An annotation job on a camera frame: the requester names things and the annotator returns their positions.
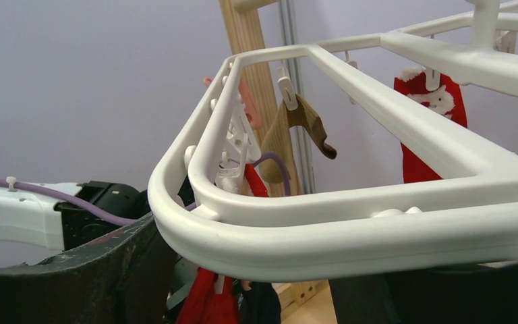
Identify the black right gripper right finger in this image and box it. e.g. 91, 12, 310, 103
329, 263, 518, 323

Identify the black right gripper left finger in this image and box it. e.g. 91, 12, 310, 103
0, 215, 176, 323

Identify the beige sock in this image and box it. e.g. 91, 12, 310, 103
176, 163, 270, 324

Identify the white plastic clip hanger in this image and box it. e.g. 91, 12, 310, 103
148, 1, 518, 281

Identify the wooden hanger rack frame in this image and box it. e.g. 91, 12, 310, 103
219, 1, 328, 320

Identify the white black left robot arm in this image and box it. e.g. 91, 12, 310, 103
0, 177, 150, 250

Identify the navy patterned sock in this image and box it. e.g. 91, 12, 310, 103
239, 282, 281, 324

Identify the tan brown sock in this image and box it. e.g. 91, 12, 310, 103
260, 93, 337, 173

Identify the red christmas sock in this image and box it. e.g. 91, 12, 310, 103
393, 67, 469, 185

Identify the small pink sock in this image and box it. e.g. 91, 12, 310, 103
203, 76, 265, 130

